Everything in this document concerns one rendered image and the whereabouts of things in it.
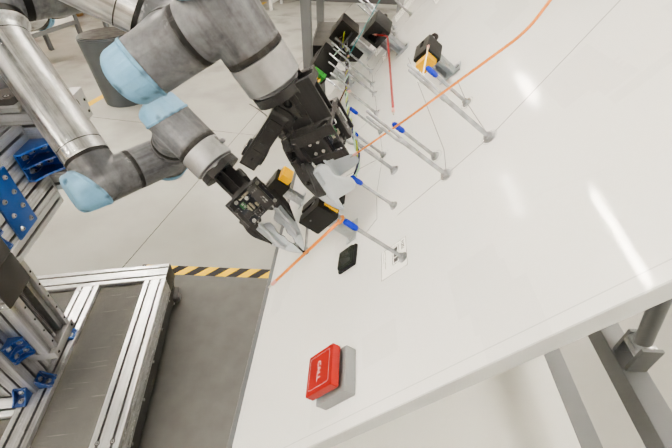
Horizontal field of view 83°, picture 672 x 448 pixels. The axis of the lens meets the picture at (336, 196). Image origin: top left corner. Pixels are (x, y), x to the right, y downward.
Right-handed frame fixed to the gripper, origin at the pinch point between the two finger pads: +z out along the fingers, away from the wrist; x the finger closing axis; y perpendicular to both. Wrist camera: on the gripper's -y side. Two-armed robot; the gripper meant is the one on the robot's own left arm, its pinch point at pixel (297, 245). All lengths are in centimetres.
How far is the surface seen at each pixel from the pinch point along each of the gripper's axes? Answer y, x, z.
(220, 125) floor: -269, 20, -96
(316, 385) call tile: 26.3, -9.1, 10.4
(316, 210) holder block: 11.3, 6.3, -2.9
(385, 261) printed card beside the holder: 20.2, 7.4, 8.1
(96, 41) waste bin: -269, -4, -215
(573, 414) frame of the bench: 6, 14, 58
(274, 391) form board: 10.6, -17.8, 12.3
